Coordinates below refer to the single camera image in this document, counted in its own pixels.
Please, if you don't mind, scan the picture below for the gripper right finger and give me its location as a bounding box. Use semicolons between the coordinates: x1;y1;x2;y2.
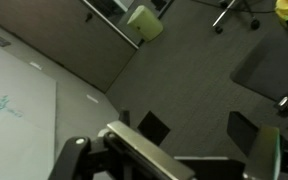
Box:
226;110;282;180

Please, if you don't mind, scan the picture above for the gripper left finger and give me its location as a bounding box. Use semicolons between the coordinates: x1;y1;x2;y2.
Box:
106;110;197;180

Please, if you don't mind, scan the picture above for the large wall whiteboard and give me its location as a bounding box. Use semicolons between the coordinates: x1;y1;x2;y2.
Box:
0;18;58;180

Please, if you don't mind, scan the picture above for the dark floor mat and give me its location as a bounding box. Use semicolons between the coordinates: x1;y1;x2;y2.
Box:
229;29;288;102

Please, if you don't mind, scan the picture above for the white wall outlet plate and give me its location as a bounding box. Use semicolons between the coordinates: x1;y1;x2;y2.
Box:
29;61;45;71
85;93;100;105

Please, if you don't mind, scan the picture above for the black door handle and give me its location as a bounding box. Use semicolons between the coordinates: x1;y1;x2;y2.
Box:
84;12;94;23

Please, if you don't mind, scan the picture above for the silver chair base with casters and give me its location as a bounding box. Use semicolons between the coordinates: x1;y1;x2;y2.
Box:
211;0;262;35

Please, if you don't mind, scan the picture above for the pale green trash bin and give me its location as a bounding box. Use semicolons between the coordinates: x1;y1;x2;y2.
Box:
126;4;165;43

